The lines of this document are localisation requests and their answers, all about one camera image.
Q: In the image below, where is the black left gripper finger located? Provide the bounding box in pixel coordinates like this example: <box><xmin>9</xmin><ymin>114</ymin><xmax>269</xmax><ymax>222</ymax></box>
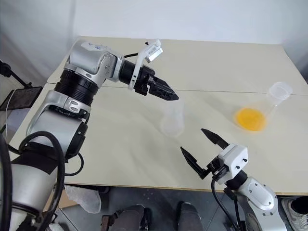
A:
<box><xmin>148</xmin><ymin>83</ymin><xmax>179</xmax><ymax>102</ymax></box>
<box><xmin>153</xmin><ymin>76</ymin><xmax>180</xmax><ymax>100</ymax></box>

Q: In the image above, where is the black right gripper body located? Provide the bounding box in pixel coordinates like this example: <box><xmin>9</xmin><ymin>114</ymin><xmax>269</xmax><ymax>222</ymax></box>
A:
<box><xmin>205</xmin><ymin>155</ymin><xmax>229</xmax><ymax>185</ymax></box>

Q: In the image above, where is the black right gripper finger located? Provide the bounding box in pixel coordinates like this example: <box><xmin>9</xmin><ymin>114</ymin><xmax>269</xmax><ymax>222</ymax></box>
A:
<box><xmin>180</xmin><ymin>146</ymin><xmax>209</xmax><ymax>180</ymax></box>
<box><xmin>201</xmin><ymin>128</ymin><xmax>231</xmax><ymax>151</ymax></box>

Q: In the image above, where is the flask with orange liquid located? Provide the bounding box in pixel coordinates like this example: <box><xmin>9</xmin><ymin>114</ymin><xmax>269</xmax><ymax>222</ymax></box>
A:
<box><xmin>232</xmin><ymin>81</ymin><xmax>294</xmax><ymax>133</ymax></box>

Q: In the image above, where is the clear plastic cup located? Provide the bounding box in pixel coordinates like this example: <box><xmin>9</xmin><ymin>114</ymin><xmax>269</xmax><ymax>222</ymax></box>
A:
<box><xmin>160</xmin><ymin>98</ymin><xmax>186</xmax><ymax>138</ymax></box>

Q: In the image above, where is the white sneaker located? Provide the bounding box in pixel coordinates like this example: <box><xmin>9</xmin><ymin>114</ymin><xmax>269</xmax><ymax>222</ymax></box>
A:
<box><xmin>281</xmin><ymin>195</ymin><xmax>308</xmax><ymax>231</ymax></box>

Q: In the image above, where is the black tablet screen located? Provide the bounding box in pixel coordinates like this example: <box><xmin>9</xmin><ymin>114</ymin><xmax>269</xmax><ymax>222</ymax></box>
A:
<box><xmin>0</xmin><ymin>86</ymin><xmax>44</xmax><ymax>112</ymax></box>

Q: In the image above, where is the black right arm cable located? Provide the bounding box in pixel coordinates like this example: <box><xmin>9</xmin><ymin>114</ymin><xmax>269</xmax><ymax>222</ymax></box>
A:
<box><xmin>211</xmin><ymin>177</ymin><xmax>245</xmax><ymax>231</ymax></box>

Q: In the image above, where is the clear plastic bag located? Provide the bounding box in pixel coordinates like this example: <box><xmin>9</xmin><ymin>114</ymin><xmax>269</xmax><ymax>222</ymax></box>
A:
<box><xmin>63</xmin><ymin>184</ymin><xmax>102</xmax><ymax>214</ymax></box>

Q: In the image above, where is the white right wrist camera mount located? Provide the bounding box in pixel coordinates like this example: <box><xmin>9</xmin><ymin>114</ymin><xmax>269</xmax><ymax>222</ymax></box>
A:
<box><xmin>218</xmin><ymin>143</ymin><xmax>249</xmax><ymax>180</ymax></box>

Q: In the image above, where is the dark rounded shape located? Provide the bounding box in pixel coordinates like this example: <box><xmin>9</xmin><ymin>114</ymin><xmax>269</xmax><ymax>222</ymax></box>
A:
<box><xmin>112</xmin><ymin>204</ymin><xmax>153</xmax><ymax>231</ymax></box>
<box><xmin>177</xmin><ymin>201</ymin><xmax>203</xmax><ymax>231</ymax></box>

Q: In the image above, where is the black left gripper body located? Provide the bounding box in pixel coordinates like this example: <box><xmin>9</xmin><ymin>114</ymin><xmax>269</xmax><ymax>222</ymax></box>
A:
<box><xmin>134</xmin><ymin>64</ymin><xmax>156</xmax><ymax>97</ymax></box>

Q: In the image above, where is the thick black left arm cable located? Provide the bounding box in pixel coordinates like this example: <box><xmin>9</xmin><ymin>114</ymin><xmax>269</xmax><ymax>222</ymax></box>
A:
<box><xmin>0</xmin><ymin>131</ymin><xmax>85</xmax><ymax>231</ymax></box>

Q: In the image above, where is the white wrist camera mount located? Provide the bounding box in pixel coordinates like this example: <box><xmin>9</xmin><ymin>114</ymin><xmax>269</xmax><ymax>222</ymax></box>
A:
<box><xmin>218</xmin><ymin>143</ymin><xmax>249</xmax><ymax>180</ymax></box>
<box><xmin>128</xmin><ymin>39</ymin><xmax>164</xmax><ymax>91</ymax></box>

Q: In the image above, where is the thin white cable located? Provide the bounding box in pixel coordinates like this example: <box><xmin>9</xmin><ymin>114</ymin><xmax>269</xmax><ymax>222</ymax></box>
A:
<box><xmin>3</xmin><ymin>88</ymin><xmax>18</xmax><ymax>143</ymax></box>

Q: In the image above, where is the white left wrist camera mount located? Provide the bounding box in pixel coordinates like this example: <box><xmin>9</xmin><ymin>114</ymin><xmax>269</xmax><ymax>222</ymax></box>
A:
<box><xmin>128</xmin><ymin>39</ymin><xmax>164</xmax><ymax>91</ymax></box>

